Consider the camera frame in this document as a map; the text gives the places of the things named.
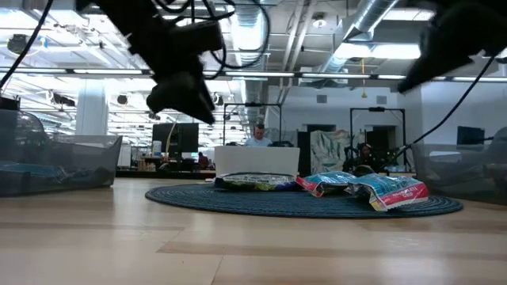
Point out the round blue woven placemat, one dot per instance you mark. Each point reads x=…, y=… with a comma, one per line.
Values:
x=277, y=204

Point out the crumpled pale blue sheet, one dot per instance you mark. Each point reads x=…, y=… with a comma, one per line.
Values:
x=328, y=150

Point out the silver spiral ventilation duct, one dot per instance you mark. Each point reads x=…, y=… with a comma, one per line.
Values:
x=249, y=91

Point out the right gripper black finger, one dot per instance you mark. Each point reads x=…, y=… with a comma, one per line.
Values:
x=429, y=69

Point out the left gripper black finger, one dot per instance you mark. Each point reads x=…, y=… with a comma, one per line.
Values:
x=174, y=97
x=202, y=99

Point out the person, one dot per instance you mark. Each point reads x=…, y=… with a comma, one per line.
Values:
x=203, y=160
x=258, y=141

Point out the blue snack bag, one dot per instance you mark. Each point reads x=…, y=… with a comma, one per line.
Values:
x=257, y=182

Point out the white building column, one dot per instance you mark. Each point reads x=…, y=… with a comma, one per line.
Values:
x=91, y=111

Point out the black desk monitor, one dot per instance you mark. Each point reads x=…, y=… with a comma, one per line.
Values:
x=186, y=138

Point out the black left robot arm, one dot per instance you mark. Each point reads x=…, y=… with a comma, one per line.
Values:
x=119, y=16

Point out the black frame stand with camera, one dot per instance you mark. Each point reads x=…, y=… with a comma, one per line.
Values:
x=376, y=109

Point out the black metal frame stand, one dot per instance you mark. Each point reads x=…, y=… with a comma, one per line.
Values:
x=253, y=104

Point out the silver slanted ventilation duct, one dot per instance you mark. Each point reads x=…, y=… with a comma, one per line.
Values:
x=368, y=20

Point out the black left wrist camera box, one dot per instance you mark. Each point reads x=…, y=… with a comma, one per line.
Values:
x=202, y=35

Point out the yellow hanging pendant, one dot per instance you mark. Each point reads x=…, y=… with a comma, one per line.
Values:
x=364, y=93

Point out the black round ceiling fixture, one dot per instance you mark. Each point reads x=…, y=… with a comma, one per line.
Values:
x=17, y=43

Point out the black wall monitor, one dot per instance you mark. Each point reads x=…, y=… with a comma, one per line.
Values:
x=470, y=135

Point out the white plastic bin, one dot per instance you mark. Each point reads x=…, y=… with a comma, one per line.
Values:
x=257, y=160

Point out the blue red chocolate chip pack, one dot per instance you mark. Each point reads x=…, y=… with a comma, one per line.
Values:
x=392, y=190

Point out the grey translucent plastic bin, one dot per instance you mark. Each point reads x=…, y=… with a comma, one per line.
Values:
x=79, y=158
x=455, y=178

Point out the long ceiling light strip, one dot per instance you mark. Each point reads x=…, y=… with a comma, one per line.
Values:
x=336, y=76

